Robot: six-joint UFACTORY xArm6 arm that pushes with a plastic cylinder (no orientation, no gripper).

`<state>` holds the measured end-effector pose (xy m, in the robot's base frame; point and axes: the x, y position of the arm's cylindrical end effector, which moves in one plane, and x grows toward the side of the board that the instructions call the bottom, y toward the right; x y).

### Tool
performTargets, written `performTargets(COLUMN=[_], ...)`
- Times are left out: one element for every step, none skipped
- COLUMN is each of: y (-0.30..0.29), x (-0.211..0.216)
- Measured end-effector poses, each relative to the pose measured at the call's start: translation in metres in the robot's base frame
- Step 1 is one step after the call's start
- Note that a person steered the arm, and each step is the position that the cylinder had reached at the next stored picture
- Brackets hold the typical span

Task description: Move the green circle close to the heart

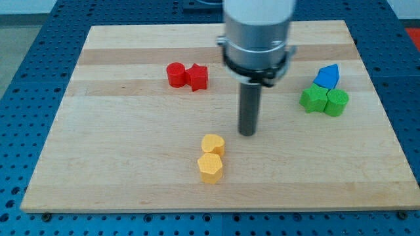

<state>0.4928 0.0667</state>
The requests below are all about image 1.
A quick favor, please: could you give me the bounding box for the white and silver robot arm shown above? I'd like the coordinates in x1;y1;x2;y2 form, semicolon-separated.
217;0;296;87

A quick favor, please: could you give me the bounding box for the yellow heart block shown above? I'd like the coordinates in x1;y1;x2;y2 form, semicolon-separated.
201;134;226;157

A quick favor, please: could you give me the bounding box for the red star block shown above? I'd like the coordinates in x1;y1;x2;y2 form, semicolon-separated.
185;64;209;92

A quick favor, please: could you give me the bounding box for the yellow hexagon block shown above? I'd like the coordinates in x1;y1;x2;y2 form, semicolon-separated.
198;153;223;184

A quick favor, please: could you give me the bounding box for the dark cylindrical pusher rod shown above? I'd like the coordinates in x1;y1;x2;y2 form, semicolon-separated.
238;83;262;136

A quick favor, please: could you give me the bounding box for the red cylinder block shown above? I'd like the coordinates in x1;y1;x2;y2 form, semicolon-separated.
166;62;186;88

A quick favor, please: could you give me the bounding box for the wooden board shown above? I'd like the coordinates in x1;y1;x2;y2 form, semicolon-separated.
21;21;419;213

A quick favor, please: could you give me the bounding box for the green star block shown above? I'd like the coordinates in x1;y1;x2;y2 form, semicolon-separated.
299;83;329;113

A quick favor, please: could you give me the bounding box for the blue pentagon block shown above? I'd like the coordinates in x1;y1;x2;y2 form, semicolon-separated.
314;64;340;89

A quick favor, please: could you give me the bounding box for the green cylinder block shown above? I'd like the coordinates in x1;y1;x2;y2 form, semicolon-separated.
324;89;349;117

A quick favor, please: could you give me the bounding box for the blue perforated table plate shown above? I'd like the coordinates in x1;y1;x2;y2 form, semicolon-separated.
1;1;419;235

